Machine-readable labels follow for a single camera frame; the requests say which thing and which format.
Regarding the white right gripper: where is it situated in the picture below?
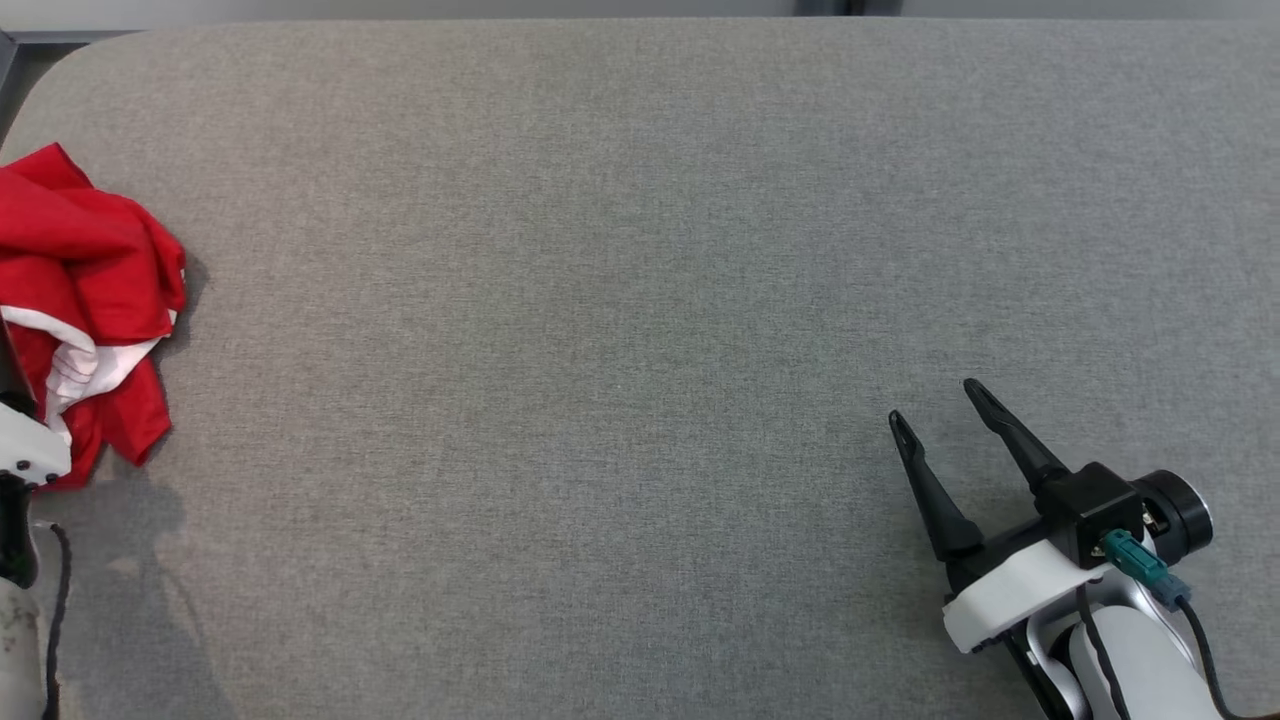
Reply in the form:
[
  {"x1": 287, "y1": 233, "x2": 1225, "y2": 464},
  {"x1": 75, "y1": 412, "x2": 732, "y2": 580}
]
[{"x1": 888, "y1": 378, "x2": 1113, "y2": 720}]

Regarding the red white t-shirt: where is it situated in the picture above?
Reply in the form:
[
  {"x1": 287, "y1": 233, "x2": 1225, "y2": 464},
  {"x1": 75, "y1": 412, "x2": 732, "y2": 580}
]
[{"x1": 0, "y1": 143, "x2": 188, "y2": 491}]

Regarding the right braided black cable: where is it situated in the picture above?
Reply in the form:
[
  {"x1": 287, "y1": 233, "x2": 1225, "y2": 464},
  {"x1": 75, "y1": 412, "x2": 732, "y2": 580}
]
[{"x1": 1076, "y1": 585, "x2": 1133, "y2": 720}]

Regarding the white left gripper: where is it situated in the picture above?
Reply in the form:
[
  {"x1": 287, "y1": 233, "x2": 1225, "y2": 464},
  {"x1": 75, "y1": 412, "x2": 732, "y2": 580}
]
[{"x1": 0, "y1": 325, "x2": 73, "y2": 589}]

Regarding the grey metal table leg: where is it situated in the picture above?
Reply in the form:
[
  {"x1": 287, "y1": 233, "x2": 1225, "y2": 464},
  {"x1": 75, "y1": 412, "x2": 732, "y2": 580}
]
[{"x1": 0, "y1": 28, "x2": 141, "y2": 141}]

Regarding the right teal plug camera cable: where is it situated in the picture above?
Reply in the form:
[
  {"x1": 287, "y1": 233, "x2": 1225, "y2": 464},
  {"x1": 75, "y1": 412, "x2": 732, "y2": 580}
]
[{"x1": 1100, "y1": 528, "x2": 1280, "y2": 720}]

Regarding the left braided black cable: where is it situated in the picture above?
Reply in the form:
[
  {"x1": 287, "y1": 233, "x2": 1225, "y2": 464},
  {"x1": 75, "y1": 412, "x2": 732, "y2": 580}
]
[{"x1": 40, "y1": 523, "x2": 73, "y2": 720}]

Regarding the braided black cable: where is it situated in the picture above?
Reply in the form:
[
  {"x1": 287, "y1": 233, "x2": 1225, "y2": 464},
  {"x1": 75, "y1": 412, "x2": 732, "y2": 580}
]
[
  {"x1": 1076, "y1": 585, "x2": 1133, "y2": 720},
  {"x1": 40, "y1": 523, "x2": 73, "y2": 720}
]

